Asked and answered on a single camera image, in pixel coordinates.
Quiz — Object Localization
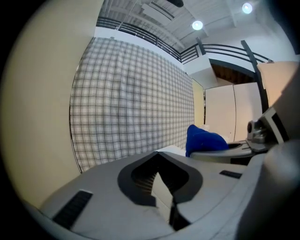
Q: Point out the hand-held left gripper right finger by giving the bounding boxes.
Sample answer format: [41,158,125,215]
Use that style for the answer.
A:
[158,151,253,233]

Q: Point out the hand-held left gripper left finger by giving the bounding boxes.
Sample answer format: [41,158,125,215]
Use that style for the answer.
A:
[39,151,174,235]

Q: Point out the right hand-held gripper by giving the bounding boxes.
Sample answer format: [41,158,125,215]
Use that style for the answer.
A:
[190,106,290,165]

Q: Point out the blue cloth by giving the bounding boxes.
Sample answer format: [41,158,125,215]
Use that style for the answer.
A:
[184,124,229,158]

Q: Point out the white partition panel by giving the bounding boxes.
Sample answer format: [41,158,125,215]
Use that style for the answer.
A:
[204,82,263,143]

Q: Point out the pale yellow panel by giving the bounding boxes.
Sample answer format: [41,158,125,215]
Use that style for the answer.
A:
[191,78,204,127]

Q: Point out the beige partition panel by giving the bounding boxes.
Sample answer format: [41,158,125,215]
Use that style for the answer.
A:
[256,61,300,109]

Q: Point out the grey plaid curtain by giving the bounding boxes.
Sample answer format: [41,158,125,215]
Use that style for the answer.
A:
[69,37,195,173]

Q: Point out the black metal railing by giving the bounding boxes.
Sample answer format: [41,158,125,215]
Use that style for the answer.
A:
[96,16,274,64]

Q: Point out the black metal post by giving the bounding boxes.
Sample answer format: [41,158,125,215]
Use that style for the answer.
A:
[240,40,269,113]

